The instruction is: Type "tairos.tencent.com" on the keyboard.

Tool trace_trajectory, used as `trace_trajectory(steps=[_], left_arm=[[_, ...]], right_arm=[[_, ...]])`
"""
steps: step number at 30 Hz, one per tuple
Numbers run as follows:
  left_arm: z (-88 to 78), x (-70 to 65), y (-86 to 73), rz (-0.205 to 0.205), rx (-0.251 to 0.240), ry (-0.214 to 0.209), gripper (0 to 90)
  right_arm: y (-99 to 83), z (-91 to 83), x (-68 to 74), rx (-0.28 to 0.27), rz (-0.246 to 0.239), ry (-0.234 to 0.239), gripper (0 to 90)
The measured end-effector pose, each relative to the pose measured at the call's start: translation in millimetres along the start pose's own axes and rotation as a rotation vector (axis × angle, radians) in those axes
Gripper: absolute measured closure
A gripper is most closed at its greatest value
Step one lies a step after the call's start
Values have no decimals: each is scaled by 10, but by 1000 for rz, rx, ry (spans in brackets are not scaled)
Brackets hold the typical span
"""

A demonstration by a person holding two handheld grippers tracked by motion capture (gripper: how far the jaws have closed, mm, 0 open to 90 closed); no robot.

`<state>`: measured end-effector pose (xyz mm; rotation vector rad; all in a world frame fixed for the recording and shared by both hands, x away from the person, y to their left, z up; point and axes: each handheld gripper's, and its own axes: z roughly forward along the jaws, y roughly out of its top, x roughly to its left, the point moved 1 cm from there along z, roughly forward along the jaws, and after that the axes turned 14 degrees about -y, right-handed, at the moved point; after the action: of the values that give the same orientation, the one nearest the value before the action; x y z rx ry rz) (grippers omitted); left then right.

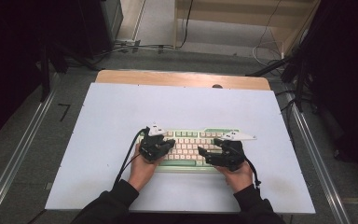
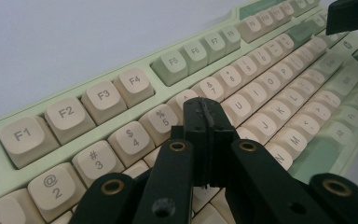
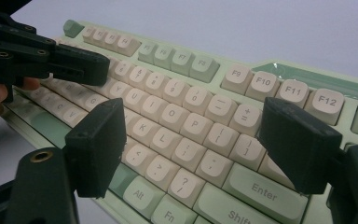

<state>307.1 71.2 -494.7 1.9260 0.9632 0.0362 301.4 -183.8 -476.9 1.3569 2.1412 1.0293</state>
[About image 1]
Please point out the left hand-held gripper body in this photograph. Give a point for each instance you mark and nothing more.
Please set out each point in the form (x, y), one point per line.
(152, 146)

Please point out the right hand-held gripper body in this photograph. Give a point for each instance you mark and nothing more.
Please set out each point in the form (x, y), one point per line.
(231, 155)

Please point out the green and pink keyboard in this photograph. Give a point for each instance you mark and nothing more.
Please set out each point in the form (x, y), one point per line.
(189, 146)

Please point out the person's right hand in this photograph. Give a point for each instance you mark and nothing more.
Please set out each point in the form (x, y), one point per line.
(237, 179)

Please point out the person's left hand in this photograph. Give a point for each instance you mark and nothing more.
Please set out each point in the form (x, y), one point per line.
(143, 172)

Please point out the white table cover board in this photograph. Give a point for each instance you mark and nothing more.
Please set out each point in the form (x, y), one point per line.
(180, 105)

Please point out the black metal stand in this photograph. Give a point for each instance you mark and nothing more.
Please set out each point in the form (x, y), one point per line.
(295, 77)
(45, 74)

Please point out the black cabinet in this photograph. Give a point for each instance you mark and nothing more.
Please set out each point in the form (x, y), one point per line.
(101, 26)

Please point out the aluminium floor rail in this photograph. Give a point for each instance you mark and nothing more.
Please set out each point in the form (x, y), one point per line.
(15, 155)
(320, 174)

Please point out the light wooden shelf frame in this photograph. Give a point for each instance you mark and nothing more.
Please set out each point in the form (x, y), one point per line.
(245, 18)

